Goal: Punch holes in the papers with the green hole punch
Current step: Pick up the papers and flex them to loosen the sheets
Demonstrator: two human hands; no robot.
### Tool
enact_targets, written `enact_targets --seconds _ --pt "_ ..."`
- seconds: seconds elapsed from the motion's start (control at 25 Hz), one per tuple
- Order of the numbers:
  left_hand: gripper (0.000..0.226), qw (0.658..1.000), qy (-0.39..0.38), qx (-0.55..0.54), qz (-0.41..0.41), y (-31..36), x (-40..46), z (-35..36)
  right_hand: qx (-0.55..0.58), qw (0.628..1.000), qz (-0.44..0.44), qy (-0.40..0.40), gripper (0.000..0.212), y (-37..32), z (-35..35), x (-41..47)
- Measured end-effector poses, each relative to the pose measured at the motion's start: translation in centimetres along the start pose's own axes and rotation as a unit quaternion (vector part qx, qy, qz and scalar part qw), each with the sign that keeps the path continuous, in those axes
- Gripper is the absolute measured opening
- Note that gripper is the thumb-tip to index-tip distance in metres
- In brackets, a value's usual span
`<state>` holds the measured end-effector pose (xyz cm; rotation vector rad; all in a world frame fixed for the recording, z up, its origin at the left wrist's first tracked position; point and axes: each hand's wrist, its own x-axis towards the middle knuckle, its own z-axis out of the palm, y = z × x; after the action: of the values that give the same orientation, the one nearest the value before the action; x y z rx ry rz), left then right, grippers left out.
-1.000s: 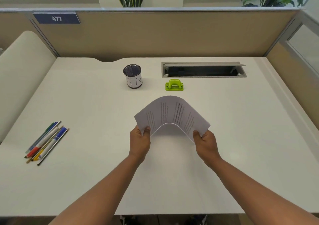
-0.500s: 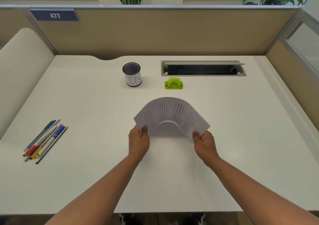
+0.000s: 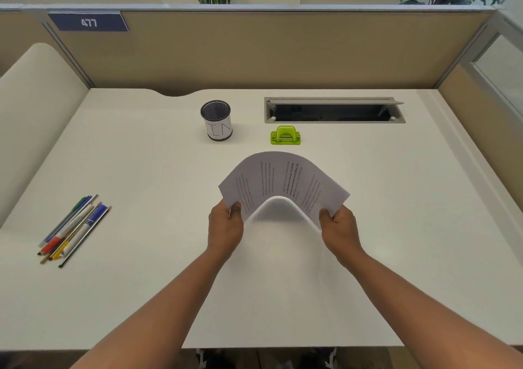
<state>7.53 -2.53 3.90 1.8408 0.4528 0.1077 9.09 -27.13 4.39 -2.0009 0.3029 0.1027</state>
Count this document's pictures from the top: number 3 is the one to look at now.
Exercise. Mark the person's right hand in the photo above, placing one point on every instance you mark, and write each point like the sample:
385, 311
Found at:
343, 238

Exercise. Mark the person's left hand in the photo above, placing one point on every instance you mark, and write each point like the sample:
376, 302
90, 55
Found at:
224, 229

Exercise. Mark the stack of printed paper sheets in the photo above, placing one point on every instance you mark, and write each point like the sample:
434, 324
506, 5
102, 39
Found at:
286, 176

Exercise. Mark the green hole punch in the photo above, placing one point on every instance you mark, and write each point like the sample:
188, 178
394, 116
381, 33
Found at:
286, 135

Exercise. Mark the pile of pens and pencils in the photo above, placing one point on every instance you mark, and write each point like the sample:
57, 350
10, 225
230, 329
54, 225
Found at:
88, 225

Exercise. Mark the green capped pen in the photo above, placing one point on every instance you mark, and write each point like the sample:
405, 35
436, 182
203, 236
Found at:
83, 200

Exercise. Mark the yellow barrel pen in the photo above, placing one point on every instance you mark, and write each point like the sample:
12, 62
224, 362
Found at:
56, 253

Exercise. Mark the white marker red end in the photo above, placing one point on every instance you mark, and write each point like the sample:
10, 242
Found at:
51, 245

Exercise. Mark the person's left forearm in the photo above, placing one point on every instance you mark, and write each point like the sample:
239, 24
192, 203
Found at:
155, 319

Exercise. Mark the person's right forearm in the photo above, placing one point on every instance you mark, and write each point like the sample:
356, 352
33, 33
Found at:
429, 319

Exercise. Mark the person's right black shoe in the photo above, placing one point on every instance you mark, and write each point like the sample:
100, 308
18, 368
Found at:
318, 360

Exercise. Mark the black mesh pen cup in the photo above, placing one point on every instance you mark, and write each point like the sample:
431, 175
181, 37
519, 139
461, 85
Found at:
220, 129

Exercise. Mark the beige cubicle partition panel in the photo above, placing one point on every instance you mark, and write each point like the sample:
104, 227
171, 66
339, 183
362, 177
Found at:
461, 107
286, 54
20, 37

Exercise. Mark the cream rounded desk divider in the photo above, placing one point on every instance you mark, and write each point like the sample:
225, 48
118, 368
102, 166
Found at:
36, 127

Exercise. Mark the frosted glass partition pane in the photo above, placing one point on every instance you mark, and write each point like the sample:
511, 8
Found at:
502, 74

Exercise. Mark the blue partition sign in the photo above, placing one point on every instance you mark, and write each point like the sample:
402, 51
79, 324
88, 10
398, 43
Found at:
88, 22

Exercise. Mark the grey partition post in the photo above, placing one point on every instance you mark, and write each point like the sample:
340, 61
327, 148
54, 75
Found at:
69, 54
466, 50

